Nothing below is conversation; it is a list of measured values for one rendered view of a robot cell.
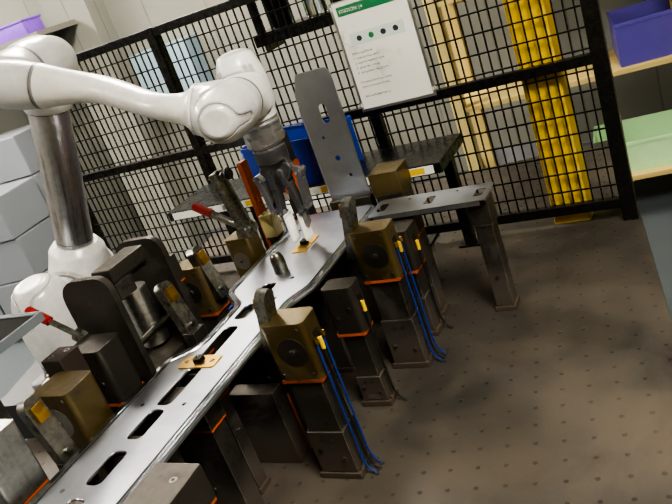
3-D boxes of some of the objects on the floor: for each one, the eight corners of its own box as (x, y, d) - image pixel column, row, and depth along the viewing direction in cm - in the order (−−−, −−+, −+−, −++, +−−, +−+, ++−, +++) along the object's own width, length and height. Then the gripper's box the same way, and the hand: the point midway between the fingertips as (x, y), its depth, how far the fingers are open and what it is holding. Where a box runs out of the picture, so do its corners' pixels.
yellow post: (648, 429, 224) (486, -341, 151) (587, 429, 232) (405, -299, 160) (651, 392, 238) (503, -327, 166) (593, 393, 247) (428, -289, 174)
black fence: (690, 440, 214) (584, -127, 158) (173, 438, 309) (-9, 83, 253) (690, 409, 225) (591, -130, 169) (190, 416, 320) (21, 72, 264)
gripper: (230, 157, 164) (268, 250, 172) (290, 143, 156) (327, 242, 165) (246, 145, 170) (282, 236, 178) (305, 131, 162) (339, 227, 171)
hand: (298, 226), depth 170 cm, fingers open, 3 cm apart
